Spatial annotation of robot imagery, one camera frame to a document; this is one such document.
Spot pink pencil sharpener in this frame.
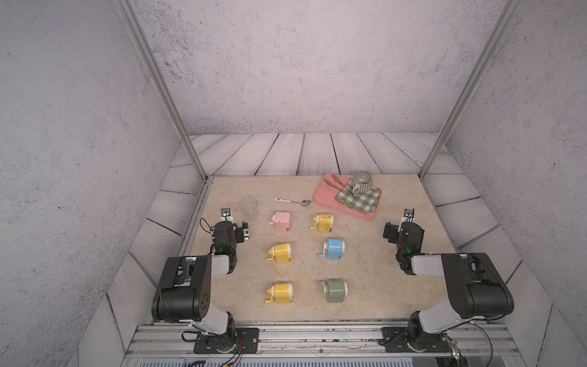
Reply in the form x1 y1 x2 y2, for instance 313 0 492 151
269 212 291 232

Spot blue pencil sharpener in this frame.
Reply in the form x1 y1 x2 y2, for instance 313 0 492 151
318 239 345 260

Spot yellow sharpener front row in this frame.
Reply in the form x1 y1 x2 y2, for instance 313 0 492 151
265 283 294 304

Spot yellow sharpener back row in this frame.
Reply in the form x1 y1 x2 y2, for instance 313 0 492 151
310 213 334 233

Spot green pencil sharpener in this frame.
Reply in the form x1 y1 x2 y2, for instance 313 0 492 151
317 279 349 304

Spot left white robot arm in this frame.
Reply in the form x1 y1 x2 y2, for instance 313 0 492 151
151 220 249 353

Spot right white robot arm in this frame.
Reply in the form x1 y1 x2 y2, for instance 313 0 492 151
383 221 515 353

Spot pink tongs on tray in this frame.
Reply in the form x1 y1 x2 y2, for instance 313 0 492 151
323 173 349 192

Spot pink serving tray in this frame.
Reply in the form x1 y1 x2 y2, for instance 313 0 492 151
313 174 378 220

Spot clear glass cup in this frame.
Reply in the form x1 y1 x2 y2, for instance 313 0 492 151
238 197 259 222

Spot green checkered cloth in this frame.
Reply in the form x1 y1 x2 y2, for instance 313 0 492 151
335 182 382 213

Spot ribbed grey cup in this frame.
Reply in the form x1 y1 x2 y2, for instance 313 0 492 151
351 171 373 195

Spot metal spoon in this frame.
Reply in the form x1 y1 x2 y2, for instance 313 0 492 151
275 198 312 206

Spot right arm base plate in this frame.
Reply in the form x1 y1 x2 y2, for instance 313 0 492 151
378 327 451 353

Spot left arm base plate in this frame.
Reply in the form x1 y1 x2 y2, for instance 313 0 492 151
194 327 259 355

